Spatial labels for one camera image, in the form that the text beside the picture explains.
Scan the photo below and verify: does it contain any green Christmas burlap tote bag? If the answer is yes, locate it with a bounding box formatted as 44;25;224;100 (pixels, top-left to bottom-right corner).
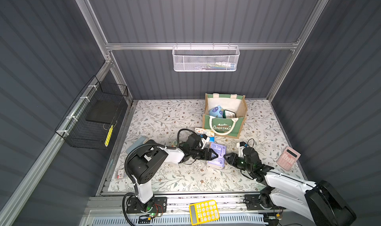
202;93;248;138

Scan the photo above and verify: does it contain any yellow calculator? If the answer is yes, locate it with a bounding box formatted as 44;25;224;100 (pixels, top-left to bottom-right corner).
189;200;220;226

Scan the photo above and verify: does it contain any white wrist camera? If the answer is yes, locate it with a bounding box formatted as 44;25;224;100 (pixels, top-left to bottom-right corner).
236;141;248;150
200;134;210;148

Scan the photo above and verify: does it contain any black corrugated left cable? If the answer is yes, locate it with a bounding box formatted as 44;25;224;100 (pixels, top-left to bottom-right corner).
122;142;167;226

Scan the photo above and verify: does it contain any purple tissue pack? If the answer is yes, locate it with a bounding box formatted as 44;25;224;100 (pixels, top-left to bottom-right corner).
207;143;227;170

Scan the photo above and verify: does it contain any green white tissue pack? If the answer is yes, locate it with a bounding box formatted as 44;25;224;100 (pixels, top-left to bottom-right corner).
223;110;236;119

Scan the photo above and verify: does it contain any small clear staples box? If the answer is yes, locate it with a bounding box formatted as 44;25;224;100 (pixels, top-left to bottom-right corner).
116;169;128;179

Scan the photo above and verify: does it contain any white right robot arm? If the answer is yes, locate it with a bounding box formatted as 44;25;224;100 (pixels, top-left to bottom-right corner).
224;147;357;226

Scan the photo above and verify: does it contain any orange blue tissue pack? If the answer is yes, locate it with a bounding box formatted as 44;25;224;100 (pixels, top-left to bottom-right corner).
194;127;215;142

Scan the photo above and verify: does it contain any blue cartoon tissue pack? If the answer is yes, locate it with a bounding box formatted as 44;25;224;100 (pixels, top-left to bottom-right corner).
209;105;224;118

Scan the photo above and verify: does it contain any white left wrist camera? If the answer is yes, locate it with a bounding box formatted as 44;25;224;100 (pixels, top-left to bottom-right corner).
200;134;210;148

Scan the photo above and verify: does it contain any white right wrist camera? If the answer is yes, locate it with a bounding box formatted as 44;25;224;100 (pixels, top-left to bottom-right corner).
236;141;248;150

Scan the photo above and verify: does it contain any light blue stapler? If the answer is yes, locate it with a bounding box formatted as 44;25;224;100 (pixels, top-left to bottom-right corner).
125;136;148;154

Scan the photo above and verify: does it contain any white wire wall basket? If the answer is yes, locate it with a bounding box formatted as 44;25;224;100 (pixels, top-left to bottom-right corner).
172;45;240;72

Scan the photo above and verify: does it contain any black wire wall basket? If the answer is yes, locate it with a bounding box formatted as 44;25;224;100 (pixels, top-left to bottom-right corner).
56;76;131;150

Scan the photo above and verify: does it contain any pink calculator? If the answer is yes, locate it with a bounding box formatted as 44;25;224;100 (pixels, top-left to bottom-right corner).
277;147;301;171

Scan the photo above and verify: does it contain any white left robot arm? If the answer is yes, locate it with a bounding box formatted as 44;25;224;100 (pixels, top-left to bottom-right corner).
124;133;218;205

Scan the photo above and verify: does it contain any yellow tag in basket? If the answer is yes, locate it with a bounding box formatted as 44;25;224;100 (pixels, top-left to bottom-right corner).
104;125;114;147

